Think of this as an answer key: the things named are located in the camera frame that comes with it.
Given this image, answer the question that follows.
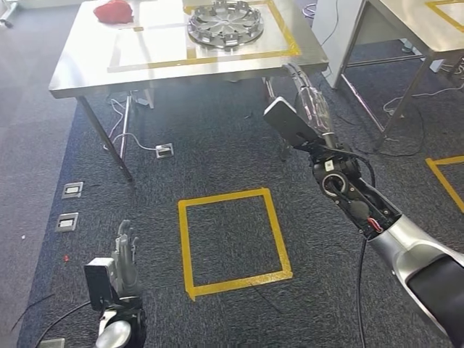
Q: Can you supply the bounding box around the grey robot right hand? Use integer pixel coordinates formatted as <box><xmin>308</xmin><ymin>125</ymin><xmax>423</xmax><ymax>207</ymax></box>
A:
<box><xmin>284</xmin><ymin>62</ymin><xmax>337</xmax><ymax>147</ymax></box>

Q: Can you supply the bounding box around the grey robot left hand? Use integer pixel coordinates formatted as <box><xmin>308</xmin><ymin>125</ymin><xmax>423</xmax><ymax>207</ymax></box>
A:
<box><xmin>110</xmin><ymin>220</ymin><xmax>143</xmax><ymax>297</ymax></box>

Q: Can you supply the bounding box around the silver wheel hubcap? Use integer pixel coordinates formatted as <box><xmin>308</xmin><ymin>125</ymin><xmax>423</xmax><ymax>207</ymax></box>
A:
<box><xmin>186</xmin><ymin>0</ymin><xmax>265</xmax><ymax>53</ymax></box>

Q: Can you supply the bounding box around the steel workbench table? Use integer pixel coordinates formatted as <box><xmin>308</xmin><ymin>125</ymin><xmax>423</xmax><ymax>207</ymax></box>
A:
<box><xmin>49</xmin><ymin>0</ymin><xmax>330</xmax><ymax>183</ymax></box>

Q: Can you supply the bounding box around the white side panel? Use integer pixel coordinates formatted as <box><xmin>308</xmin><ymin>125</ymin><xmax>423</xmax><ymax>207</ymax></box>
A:
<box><xmin>312</xmin><ymin>0</ymin><xmax>367</xmax><ymax>90</ymax></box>

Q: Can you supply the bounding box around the red cloth bundle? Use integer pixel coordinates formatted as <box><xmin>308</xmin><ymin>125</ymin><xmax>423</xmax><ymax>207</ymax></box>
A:
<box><xmin>93</xmin><ymin>0</ymin><xmax>134</xmax><ymax>25</ymax></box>

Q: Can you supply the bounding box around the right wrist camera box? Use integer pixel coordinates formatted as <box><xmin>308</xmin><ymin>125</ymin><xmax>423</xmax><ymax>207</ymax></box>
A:
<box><xmin>263</xmin><ymin>96</ymin><xmax>321</xmax><ymax>149</ymax></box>

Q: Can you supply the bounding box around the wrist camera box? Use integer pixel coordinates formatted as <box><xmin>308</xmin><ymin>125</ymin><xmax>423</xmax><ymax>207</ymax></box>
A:
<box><xmin>84</xmin><ymin>257</ymin><xmax>116</xmax><ymax>312</ymax></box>
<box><xmin>263</xmin><ymin>96</ymin><xmax>321</xmax><ymax>149</ymax></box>

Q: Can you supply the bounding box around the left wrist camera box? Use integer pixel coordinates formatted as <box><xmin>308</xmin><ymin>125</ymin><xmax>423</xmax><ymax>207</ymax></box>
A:
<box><xmin>84</xmin><ymin>257</ymin><xmax>116</xmax><ymax>312</ymax></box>

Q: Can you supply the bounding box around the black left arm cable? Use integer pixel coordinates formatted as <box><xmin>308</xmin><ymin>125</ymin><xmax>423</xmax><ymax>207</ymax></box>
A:
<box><xmin>34</xmin><ymin>299</ymin><xmax>91</xmax><ymax>348</ymax></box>

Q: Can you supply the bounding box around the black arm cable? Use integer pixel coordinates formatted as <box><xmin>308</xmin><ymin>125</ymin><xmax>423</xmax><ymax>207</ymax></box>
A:
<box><xmin>356</xmin><ymin>237</ymin><xmax>369</xmax><ymax>348</ymax></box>
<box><xmin>34</xmin><ymin>299</ymin><xmax>91</xmax><ymax>348</ymax></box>

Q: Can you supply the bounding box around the white floor cable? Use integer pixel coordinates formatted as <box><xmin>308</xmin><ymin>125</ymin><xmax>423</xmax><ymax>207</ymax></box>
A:
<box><xmin>382</xmin><ymin>80</ymin><xmax>464</xmax><ymax>117</ymax></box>
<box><xmin>103</xmin><ymin>92</ymin><xmax>157</xmax><ymax>154</ymax></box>

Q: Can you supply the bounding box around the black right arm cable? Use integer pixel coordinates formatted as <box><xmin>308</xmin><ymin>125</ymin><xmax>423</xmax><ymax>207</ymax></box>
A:
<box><xmin>356</xmin><ymin>237</ymin><xmax>369</xmax><ymax>348</ymax></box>

